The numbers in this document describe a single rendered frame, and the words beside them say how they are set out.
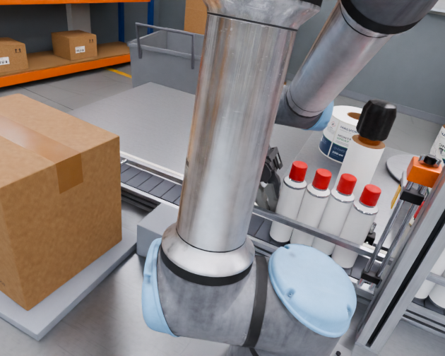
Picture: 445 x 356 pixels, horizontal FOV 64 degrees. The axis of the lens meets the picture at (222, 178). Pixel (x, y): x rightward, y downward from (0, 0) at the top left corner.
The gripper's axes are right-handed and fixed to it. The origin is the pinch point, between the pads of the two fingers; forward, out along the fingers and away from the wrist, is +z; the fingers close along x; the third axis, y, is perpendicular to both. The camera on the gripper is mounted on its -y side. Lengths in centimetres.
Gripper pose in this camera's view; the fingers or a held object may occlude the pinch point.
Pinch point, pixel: (270, 212)
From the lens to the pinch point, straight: 85.8
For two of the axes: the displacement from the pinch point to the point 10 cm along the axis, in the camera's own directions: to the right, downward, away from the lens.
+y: 4.3, -4.3, 7.9
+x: -8.4, 1.3, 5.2
